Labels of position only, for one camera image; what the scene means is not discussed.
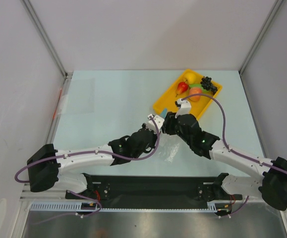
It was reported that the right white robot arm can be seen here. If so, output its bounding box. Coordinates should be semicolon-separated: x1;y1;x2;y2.
162;112;287;211

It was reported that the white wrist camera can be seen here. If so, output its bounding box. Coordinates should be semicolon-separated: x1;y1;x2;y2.
175;98;191;118
146;114;164;133

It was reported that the right aluminium corner post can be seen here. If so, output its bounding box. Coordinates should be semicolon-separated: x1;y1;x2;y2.
238;0;286;77

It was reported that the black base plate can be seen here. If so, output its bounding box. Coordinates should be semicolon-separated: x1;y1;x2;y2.
65;175;242;210

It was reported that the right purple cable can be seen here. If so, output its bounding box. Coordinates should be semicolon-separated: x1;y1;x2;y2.
181;93;287;219

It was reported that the white cable duct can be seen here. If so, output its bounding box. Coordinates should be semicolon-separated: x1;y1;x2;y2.
30;201;228;213

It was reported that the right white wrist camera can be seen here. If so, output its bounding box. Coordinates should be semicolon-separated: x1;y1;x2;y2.
175;98;191;118

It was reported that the red pear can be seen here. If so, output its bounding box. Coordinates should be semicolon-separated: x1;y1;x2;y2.
175;82;189;97

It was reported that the peach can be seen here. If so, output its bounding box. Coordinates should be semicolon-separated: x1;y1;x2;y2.
188;87;202;102

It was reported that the left aluminium corner post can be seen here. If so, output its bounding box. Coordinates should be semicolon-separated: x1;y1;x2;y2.
20;0;67;78

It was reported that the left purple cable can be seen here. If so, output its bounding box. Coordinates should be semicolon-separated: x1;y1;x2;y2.
14;116;162;225

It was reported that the dark grape bunch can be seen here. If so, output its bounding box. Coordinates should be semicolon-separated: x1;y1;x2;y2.
200;76;218;95

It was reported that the clear zip top bag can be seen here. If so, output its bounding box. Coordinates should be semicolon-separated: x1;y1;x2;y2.
156;132;180;163

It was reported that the purple cable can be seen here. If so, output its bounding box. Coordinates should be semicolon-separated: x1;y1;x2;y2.
181;93;287;219
14;116;162;225

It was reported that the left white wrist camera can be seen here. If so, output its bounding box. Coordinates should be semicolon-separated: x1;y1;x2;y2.
146;114;164;133

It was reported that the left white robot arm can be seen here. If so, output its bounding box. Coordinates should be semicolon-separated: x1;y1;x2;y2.
27;121;161;199

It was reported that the yellow apple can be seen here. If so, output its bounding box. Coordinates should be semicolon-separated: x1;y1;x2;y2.
183;72;197;85

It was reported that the aluminium corner post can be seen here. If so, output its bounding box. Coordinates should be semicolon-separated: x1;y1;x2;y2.
20;0;67;78
238;0;286;77

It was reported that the yellow plastic tray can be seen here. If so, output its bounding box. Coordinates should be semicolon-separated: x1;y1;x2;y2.
153;69;223;119

